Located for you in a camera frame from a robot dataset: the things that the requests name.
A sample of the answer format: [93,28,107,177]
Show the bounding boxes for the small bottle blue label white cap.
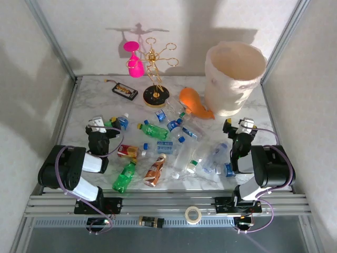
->
[117,112,130,132]

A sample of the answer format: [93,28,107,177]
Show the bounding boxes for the blue tinted clear bottle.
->
[201,142,230,174]

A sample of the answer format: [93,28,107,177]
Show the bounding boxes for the large frosted clear bottle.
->
[172,143,201,180]

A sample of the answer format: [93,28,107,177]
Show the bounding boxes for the clear Pepsi label bottle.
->
[166,118,185,143]

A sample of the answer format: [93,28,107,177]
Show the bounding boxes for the white bin with plastic liner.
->
[204,41,268,118]

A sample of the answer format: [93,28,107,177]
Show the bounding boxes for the clear bottle blue label white cap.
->
[215,162,237,178]

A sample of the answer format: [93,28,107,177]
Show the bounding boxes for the red drink bottle white cap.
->
[117,144,148,159]

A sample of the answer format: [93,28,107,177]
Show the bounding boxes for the clear bottle blue teal label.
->
[176,118,203,142]

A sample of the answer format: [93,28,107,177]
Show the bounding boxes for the green plastic soda bottle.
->
[112,157,138,194]
[136,122,171,141]

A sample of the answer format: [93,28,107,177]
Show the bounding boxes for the orange plush toy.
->
[179,86,216,121]

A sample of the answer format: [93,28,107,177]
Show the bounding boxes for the small clear bottle blue cap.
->
[143,108,169,126]

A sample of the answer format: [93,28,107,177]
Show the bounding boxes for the clear soda water bottle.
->
[143,140,180,156]

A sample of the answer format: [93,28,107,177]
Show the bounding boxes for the pink plastic wine glass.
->
[123,41,145,79]

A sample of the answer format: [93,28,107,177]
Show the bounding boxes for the clear bottle green label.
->
[164,97,186,119]

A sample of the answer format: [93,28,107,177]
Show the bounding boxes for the brown coffee drink bottle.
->
[143,153,167,188]

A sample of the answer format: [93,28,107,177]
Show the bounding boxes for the small circuit board with LEDs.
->
[234,215,255,229]
[86,217,116,229]

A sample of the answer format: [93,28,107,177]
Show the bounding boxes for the white tape roll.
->
[184,206,202,225]

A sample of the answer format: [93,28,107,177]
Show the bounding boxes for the black cylindrical device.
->
[138,215,165,229]

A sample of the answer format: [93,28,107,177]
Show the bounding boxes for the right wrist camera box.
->
[238,118,259,134]

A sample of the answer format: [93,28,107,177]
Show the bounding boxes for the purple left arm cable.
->
[54,125,124,236]

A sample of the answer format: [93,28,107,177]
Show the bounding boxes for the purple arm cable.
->
[233,128,295,234]
[54,125,124,236]

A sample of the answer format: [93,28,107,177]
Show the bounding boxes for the aluminium table side rail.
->
[39,76,83,193]
[260,81,308,196]

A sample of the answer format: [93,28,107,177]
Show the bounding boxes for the black battery pack with cable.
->
[104,78,139,101]

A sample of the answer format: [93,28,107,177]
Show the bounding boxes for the gold wire rack black base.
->
[126,37,180,108]

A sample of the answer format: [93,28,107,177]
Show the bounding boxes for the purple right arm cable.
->
[233,128,295,234]

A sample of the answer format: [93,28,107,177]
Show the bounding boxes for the grey slotted cable duct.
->
[34,217,235,229]

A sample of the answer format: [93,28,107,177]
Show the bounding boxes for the aluminium front rail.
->
[23,191,313,218]

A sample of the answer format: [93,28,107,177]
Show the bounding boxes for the aluminium frame post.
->
[25,0,78,81]
[260,0,310,84]

